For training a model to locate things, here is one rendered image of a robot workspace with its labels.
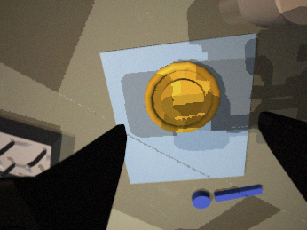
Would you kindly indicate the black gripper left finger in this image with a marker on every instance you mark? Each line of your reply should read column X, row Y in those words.
column 75, row 194

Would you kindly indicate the grey dish rack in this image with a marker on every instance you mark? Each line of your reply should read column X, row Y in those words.
column 26, row 150

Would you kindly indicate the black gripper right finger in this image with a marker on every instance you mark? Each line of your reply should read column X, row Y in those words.
column 287, row 139

